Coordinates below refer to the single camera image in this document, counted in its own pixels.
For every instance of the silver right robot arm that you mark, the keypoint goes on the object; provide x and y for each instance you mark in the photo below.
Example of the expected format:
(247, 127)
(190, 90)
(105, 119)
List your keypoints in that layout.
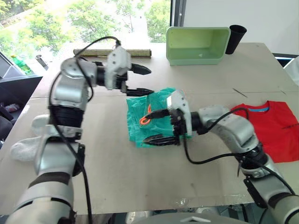
(233, 126)

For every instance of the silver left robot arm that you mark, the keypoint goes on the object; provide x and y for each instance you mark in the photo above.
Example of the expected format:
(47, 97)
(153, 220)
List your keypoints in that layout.
(67, 93)

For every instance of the red t-shirt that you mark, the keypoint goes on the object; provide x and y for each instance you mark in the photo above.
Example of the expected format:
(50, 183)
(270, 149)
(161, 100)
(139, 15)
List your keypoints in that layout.
(275, 130)

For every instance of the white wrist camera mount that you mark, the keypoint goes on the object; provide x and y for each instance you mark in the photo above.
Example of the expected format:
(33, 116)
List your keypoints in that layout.
(116, 60)
(182, 102)

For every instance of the green plastic bottle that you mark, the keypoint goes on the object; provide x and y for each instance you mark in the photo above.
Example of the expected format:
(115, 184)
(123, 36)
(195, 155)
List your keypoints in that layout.
(21, 64)

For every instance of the dark side cabinet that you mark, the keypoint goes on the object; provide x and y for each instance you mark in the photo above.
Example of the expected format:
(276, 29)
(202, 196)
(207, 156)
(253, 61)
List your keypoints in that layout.
(16, 88)

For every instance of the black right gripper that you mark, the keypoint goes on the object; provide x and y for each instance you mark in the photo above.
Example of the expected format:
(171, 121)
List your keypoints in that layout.
(178, 123)

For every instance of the green shorts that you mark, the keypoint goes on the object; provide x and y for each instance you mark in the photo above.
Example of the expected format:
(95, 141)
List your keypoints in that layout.
(135, 116)

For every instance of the small metal cylinder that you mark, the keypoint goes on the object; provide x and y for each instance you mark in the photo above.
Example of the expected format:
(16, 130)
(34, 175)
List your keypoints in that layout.
(42, 61)

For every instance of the rolled patterned mat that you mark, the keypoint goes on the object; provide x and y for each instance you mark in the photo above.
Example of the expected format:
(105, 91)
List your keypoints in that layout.
(137, 53)

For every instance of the black tapered cup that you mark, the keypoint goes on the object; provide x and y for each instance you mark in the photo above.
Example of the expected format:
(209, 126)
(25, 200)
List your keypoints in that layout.
(234, 39)

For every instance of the white sock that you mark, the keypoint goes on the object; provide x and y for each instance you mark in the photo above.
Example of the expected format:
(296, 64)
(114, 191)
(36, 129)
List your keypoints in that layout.
(23, 148)
(39, 122)

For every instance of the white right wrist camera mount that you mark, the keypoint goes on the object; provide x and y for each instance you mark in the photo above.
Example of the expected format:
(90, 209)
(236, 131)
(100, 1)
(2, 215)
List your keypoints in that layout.
(182, 102)

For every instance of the light green plastic bin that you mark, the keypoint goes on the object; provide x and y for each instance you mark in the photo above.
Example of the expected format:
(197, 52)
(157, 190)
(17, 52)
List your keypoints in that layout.
(194, 58)

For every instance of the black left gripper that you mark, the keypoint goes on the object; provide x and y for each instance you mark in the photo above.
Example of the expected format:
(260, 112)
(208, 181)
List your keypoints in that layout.
(123, 82)

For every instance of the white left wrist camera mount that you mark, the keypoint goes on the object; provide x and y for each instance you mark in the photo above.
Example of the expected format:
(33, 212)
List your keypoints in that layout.
(116, 60)

